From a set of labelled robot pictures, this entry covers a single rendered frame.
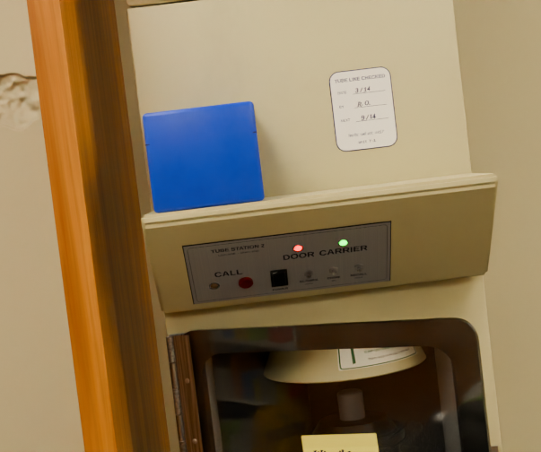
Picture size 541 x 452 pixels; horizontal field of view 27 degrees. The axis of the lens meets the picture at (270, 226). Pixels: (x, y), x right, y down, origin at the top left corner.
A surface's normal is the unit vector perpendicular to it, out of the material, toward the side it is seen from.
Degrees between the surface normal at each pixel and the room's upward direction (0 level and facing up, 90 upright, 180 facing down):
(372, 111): 90
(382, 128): 90
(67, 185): 90
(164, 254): 135
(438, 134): 90
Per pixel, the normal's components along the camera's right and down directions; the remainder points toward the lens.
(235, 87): 0.02, 0.05
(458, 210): 0.10, 0.73
